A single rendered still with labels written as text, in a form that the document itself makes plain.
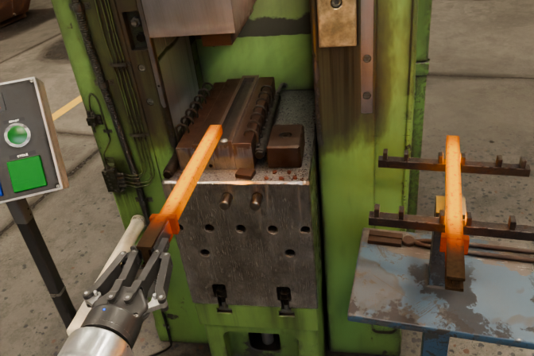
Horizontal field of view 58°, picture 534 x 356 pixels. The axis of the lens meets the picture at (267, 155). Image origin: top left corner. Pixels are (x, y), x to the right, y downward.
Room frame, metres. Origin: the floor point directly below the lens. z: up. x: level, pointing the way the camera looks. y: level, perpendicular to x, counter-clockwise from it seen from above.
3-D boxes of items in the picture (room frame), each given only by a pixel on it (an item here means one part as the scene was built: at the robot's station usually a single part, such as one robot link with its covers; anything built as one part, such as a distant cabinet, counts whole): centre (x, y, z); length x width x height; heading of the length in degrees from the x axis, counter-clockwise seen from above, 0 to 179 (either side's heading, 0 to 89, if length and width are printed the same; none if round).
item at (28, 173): (1.01, 0.57, 1.01); 0.07 x 0.05 x 0.07; 103
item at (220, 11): (1.28, 0.09, 1.32); 0.42 x 0.20 x 0.10; 168
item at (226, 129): (1.27, 0.07, 0.99); 0.42 x 0.05 x 0.01; 168
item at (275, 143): (1.09, -0.05, 0.95); 0.12 x 0.08 x 0.06; 168
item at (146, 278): (0.54, 0.21, 1.06); 0.11 x 0.01 x 0.04; 163
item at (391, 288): (0.79, -0.37, 0.71); 0.40 x 0.30 x 0.02; 70
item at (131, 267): (0.55, 0.24, 1.06); 0.11 x 0.01 x 0.04; 172
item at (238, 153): (1.28, 0.09, 0.96); 0.42 x 0.20 x 0.09; 168
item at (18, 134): (1.05, 0.58, 1.09); 0.05 x 0.03 x 0.04; 78
